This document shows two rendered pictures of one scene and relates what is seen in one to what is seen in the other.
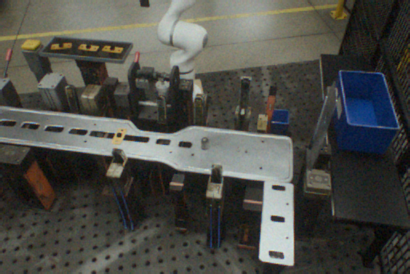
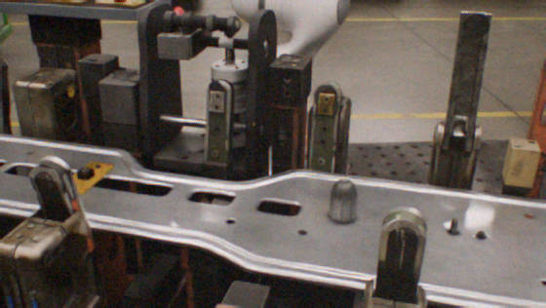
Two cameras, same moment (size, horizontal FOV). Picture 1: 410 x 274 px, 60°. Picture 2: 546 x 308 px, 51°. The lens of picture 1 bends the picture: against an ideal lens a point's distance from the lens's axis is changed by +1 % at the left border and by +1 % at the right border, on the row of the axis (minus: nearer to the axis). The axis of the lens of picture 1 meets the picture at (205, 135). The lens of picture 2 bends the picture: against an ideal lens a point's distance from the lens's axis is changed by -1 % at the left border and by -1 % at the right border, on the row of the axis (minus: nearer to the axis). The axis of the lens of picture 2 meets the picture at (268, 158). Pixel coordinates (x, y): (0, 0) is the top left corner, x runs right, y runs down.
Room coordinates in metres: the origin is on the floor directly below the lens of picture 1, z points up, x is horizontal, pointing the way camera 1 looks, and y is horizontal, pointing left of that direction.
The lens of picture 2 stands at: (0.30, 0.05, 1.36)
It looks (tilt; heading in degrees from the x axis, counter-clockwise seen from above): 26 degrees down; 4
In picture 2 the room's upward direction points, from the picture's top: straight up
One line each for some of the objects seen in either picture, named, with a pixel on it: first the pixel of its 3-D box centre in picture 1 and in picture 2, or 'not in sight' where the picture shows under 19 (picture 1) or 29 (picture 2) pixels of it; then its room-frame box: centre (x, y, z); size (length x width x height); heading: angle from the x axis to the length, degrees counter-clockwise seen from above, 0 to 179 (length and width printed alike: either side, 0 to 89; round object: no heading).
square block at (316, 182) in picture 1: (307, 207); not in sight; (0.67, -0.37, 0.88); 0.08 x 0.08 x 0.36; 79
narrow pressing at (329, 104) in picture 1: (321, 128); not in sight; (0.79, -0.38, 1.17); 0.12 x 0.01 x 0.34; 169
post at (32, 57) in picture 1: (49, 86); not in sight; (1.36, 0.75, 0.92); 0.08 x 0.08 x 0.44; 79
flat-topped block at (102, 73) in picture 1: (100, 90); (79, 121); (1.31, 0.50, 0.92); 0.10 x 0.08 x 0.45; 79
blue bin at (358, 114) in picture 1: (361, 110); not in sight; (0.96, -0.58, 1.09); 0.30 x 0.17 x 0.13; 170
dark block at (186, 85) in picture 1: (188, 121); (288, 185); (1.11, 0.07, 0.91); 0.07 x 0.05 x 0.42; 169
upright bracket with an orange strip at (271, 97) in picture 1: (266, 133); (522, 213); (0.99, -0.25, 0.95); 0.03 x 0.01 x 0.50; 79
